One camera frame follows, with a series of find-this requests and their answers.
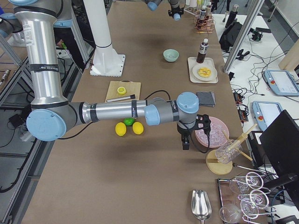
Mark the cream serving tray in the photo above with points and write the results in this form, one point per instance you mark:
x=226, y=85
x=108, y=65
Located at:
x=192, y=62

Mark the teach pendant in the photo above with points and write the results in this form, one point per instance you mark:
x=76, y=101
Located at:
x=281, y=83
x=265, y=112

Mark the copper wire bottle rack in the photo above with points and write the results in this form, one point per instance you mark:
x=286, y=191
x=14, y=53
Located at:
x=205, y=25

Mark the wine glass rack tray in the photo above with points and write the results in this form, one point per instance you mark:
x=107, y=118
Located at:
x=244, y=199

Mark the grey folded cloth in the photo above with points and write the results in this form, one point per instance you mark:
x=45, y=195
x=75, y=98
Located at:
x=206, y=98

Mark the pink bowl of ice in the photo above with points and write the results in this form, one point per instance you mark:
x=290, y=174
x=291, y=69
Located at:
x=217, y=138

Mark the steel ice scoop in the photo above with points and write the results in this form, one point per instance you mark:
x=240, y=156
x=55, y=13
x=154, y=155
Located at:
x=200, y=205

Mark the glazed twisted donut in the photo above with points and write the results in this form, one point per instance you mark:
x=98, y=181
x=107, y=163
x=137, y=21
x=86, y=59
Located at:
x=204, y=72

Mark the teach pendant upper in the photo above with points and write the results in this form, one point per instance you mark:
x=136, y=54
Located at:
x=281, y=83

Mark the whole yellow lemon lower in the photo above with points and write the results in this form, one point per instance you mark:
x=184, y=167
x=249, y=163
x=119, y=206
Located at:
x=120, y=129

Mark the white round plate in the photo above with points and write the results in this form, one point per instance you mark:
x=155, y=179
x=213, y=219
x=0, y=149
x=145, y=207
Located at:
x=213, y=72

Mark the aluminium frame post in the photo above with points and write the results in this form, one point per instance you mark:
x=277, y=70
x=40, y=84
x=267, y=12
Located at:
x=251, y=15

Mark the bamboo cutting board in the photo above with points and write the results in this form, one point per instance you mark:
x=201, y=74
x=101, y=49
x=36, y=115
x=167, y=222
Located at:
x=130, y=87

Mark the whole yellow lemon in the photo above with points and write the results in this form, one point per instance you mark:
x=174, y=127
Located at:
x=120, y=129
x=138, y=128

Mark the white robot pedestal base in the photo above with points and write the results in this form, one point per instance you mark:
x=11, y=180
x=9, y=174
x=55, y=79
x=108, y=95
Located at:
x=106, y=61

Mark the black monitor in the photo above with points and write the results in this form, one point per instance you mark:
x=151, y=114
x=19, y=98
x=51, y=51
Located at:
x=280, y=142

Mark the half lemon slice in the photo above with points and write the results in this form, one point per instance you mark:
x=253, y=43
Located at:
x=121, y=90

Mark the steel muddler black tip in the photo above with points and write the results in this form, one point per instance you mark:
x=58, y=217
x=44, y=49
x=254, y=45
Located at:
x=121, y=98

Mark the dark bottle in rack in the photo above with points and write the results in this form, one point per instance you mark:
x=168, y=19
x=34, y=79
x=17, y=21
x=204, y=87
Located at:
x=202, y=13

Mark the clear glass mug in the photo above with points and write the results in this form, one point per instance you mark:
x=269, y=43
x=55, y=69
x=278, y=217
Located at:
x=227, y=152

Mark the ice cubes in green bowl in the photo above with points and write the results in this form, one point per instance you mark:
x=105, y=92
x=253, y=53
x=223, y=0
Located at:
x=171, y=55

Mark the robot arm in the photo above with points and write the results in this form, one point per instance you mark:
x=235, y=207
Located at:
x=53, y=115
x=153, y=4

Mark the dark drink bottle on tray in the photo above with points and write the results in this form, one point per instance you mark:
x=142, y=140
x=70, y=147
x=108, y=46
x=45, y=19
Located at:
x=202, y=51

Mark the wooden glass drying stand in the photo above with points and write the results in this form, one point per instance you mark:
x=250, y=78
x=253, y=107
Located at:
x=220, y=168

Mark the teach pendant lower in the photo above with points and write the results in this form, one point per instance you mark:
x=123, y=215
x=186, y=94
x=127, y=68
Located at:
x=265, y=112

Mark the white wire rack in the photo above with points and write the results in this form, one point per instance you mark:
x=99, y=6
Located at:
x=192, y=6

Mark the green lime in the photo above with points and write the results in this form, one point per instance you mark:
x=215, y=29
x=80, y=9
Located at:
x=129, y=121

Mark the black backpack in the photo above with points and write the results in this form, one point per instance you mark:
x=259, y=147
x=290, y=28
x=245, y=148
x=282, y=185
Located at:
x=229, y=36

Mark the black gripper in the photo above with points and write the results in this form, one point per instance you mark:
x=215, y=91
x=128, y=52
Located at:
x=182, y=130
x=176, y=10

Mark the light blue cup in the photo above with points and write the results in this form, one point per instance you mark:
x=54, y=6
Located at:
x=176, y=17

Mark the whole yellow lemon upper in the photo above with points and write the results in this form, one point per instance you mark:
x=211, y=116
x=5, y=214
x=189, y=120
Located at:
x=138, y=128

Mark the pale green bowl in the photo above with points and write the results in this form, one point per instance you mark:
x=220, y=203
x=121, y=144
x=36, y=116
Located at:
x=170, y=50

